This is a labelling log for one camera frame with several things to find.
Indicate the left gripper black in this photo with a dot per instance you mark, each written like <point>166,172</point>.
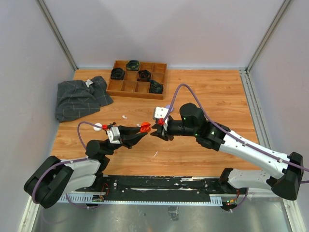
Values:
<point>128,141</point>

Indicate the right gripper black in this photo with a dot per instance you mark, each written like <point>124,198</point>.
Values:
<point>161,133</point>

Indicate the orange earbud charging case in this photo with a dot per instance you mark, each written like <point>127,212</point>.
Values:
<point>145,127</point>

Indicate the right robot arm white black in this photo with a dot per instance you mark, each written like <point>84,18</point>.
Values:
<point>279,172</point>

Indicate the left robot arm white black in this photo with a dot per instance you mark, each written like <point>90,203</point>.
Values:
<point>56,177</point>

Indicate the white earbud charging case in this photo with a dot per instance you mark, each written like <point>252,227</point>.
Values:
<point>97,127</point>

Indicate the dark blue rolled tie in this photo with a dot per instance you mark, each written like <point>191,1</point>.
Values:
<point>155,87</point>

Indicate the wooden compartment tray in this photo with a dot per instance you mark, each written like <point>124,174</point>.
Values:
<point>131,87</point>

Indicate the dark red rolled tie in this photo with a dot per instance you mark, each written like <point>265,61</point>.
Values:
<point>144,76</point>

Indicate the dark rolled tie left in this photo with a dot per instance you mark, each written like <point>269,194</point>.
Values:
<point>117,74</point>

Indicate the grey checked cloth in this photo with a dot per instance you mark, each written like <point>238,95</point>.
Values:
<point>77,98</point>

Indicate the dark rolled tie top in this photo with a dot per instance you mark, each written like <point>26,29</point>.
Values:
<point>133,65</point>

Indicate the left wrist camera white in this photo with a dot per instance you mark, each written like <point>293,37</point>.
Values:
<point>114,135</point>

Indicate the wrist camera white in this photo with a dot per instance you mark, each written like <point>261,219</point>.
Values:
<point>160,112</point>
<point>114,135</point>

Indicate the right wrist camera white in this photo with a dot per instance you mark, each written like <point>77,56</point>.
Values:
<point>160,112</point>

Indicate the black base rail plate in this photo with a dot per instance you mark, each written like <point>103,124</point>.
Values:
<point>159,189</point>

